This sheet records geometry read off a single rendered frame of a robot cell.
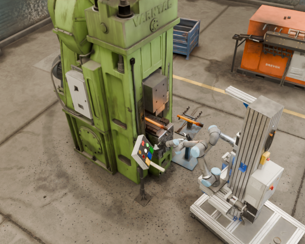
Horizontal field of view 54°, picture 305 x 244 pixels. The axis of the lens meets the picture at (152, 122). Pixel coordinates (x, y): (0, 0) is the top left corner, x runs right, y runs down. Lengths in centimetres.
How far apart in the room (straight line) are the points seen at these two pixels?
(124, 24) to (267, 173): 217
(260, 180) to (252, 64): 410
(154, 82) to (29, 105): 365
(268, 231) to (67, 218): 275
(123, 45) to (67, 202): 264
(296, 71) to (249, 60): 101
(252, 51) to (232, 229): 408
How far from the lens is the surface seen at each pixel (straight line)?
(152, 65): 366
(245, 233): 423
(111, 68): 350
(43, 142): 576
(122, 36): 308
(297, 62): 686
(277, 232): 435
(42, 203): 490
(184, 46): 749
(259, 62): 706
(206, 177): 352
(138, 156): 358
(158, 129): 414
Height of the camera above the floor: 385
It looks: 42 degrees down
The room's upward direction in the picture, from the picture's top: 2 degrees counter-clockwise
